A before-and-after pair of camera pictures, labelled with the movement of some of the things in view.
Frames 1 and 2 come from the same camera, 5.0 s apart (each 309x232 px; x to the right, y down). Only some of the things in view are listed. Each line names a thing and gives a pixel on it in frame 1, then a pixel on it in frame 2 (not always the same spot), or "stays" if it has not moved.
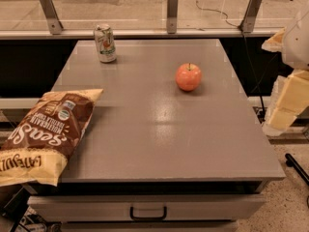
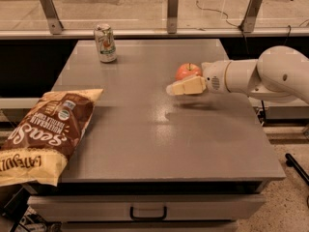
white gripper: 297,45 → 214,75
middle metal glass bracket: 172,13 stays
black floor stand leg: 292,162 stays
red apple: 188,76 stays
